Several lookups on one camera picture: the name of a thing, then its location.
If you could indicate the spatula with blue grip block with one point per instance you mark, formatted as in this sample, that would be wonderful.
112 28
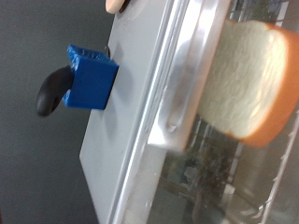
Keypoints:
90 84

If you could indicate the white bread slice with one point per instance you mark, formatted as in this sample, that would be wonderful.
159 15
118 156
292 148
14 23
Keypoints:
243 81

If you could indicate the silver toaster oven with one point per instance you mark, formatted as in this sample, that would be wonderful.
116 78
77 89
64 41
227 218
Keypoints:
124 109

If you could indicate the round wooden board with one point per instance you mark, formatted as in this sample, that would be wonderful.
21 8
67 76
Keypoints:
113 5

